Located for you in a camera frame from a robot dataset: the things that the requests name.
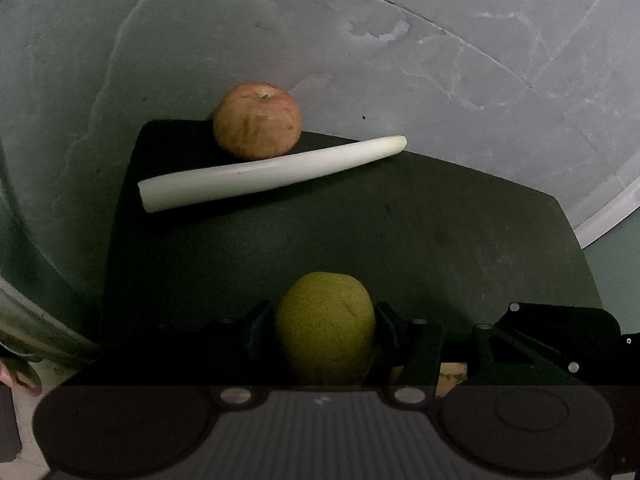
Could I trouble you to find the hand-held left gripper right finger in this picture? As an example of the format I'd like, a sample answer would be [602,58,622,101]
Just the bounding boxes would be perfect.
[375,301,568,407]

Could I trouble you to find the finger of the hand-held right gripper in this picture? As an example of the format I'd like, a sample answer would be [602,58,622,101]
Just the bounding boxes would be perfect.
[495,301,623,386]

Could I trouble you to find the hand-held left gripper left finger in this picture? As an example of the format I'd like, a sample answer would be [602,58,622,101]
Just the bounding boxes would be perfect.
[65,300,279,407]

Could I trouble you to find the yellow-green pear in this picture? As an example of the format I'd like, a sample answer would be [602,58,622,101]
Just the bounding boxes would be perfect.
[274,271,377,386]

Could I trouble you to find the black mat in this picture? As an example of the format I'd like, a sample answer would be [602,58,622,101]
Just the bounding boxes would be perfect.
[100,119,603,386]

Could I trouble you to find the white leek stalk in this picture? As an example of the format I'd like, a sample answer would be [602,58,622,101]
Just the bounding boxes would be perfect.
[138,135,407,213]

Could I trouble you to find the red apple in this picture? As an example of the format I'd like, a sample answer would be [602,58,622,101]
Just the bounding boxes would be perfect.
[213,82,303,161]

